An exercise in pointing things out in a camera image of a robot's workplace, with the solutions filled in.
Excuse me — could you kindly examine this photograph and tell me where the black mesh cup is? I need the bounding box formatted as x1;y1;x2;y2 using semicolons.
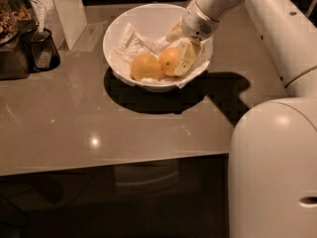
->
20;29;60;72

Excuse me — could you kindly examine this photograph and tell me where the glass jar of nuts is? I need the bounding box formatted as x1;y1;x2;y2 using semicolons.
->
0;0;31;45

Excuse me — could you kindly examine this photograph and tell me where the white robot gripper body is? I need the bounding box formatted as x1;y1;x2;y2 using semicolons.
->
180;0;219;42

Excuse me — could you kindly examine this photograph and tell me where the white cloth in bowl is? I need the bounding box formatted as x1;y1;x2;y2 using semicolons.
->
109;23;213;92

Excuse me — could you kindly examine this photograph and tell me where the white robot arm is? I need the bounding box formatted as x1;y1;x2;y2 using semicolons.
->
177;0;317;238

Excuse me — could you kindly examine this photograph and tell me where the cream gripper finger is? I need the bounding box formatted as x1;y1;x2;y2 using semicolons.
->
174;41;201;76
165;21;184;43

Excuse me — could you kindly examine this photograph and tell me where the white utensil in cup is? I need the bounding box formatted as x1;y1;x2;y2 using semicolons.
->
32;0;49;42

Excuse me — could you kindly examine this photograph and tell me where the orange fruit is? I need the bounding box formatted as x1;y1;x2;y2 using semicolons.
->
158;47;179;76
130;53;161;80

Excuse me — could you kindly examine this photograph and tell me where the white ceramic bowl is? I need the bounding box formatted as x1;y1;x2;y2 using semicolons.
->
103;4;213;92

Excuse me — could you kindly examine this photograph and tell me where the dark appliance base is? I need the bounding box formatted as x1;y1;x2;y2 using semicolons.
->
0;37;32;80

